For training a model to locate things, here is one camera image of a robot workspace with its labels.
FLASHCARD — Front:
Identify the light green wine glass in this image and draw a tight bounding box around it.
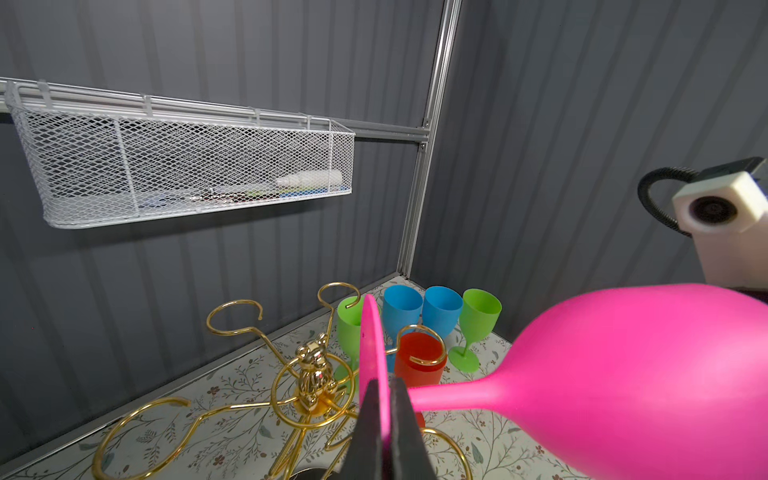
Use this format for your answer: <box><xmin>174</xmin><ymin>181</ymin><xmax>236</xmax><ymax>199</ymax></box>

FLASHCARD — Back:
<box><xmin>336</xmin><ymin>296</ymin><xmax>364</xmax><ymax>393</ymax></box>

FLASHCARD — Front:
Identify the white wire mesh basket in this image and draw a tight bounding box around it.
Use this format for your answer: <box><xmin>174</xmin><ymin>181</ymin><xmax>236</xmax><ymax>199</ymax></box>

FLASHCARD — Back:
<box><xmin>1</xmin><ymin>79</ymin><xmax>355</xmax><ymax>229</ymax></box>

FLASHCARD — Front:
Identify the blue wine glass front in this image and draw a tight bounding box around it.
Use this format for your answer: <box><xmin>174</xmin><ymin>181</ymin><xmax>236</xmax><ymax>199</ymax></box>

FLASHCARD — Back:
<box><xmin>381</xmin><ymin>285</ymin><xmax>423</xmax><ymax>350</ymax></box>

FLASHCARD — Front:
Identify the floral table mat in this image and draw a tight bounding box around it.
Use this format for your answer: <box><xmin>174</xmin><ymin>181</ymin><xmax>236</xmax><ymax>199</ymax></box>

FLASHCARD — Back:
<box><xmin>1</xmin><ymin>276</ymin><xmax>591</xmax><ymax>479</ymax></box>

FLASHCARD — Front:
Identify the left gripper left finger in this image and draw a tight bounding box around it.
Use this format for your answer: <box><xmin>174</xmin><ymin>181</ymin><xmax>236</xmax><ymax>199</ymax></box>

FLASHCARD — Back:
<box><xmin>339</xmin><ymin>380</ymin><xmax>384</xmax><ymax>480</ymax></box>

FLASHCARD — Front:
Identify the blue wine glass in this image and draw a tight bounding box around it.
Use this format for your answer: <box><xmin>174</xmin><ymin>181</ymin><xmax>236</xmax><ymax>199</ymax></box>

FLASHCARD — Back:
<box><xmin>381</xmin><ymin>285</ymin><xmax>423</xmax><ymax>350</ymax></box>
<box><xmin>422</xmin><ymin>286</ymin><xmax>464</xmax><ymax>339</ymax></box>

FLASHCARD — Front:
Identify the red wine glass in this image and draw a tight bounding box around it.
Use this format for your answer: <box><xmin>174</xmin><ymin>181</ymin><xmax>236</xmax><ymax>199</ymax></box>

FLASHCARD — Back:
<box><xmin>392</xmin><ymin>331</ymin><xmax>450</xmax><ymax>430</ymax></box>

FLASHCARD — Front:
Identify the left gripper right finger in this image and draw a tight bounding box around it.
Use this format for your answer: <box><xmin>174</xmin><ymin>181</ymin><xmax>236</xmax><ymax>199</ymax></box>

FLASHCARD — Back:
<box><xmin>389</xmin><ymin>378</ymin><xmax>436</xmax><ymax>480</ymax></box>

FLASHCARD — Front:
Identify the pink wine glass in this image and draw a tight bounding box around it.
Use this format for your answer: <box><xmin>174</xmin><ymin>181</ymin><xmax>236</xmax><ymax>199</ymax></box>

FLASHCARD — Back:
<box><xmin>358</xmin><ymin>283</ymin><xmax>768</xmax><ymax>480</ymax></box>

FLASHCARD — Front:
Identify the right black cable conduit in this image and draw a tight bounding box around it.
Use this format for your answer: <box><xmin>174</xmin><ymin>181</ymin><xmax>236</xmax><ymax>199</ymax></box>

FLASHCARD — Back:
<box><xmin>637</xmin><ymin>166</ymin><xmax>703</xmax><ymax>238</ymax></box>

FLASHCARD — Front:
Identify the gold wine glass rack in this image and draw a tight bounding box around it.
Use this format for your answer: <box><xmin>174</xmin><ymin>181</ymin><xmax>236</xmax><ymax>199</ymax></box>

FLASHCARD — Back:
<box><xmin>91</xmin><ymin>281</ymin><xmax>475</xmax><ymax>480</ymax></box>

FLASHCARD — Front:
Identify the white marker in basket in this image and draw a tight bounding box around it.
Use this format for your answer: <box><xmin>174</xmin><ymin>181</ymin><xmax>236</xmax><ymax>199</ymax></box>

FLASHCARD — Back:
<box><xmin>275</xmin><ymin>169</ymin><xmax>344</xmax><ymax>190</ymax></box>

